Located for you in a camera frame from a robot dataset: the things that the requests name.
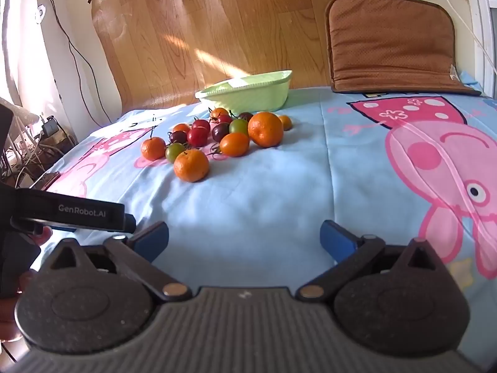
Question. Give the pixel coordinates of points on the light green bowl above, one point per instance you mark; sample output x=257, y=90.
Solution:
x=248, y=93

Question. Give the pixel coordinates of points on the green tomato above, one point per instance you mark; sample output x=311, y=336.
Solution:
x=238, y=126
x=174, y=152

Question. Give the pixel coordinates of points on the person's left hand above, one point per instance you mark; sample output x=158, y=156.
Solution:
x=7, y=318

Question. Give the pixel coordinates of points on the white curtain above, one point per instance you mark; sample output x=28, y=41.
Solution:
x=11, y=27

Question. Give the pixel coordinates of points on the orange cherry tomato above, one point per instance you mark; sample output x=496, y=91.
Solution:
x=219, y=112
x=286, y=122
x=234, y=144
x=181, y=127

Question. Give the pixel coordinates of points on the brown seat cushion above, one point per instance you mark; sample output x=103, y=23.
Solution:
x=392, y=42

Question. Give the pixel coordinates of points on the black power adapter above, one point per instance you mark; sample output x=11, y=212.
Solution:
x=50, y=128

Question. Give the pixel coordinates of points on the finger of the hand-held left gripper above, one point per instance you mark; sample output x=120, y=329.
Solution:
x=130, y=223

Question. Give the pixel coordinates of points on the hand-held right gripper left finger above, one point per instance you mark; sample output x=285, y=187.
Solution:
x=149, y=243

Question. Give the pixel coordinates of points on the white wall hook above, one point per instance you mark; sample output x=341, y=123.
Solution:
x=40, y=14

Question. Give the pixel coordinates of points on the dark purple cherry tomato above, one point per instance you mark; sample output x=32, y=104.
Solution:
x=220, y=131
x=245, y=115
x=178, y=136

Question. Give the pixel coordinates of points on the large mandarin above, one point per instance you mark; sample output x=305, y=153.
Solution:
x=265, y=129

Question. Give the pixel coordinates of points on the mandarin with stem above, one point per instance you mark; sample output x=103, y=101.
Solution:
x=153, y=148

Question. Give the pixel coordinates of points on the dotted white cloth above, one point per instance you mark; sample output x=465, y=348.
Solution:
x=21, y=114

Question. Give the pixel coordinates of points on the wood-grain vinyl sheet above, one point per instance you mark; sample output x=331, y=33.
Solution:
x=233, y=27

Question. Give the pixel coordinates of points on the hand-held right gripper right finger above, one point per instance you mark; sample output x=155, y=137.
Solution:
x=337, y=241

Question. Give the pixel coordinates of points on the red cherry tomato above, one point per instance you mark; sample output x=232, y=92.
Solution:
x=200, y=124
x=225, y=119
x=197, y=136

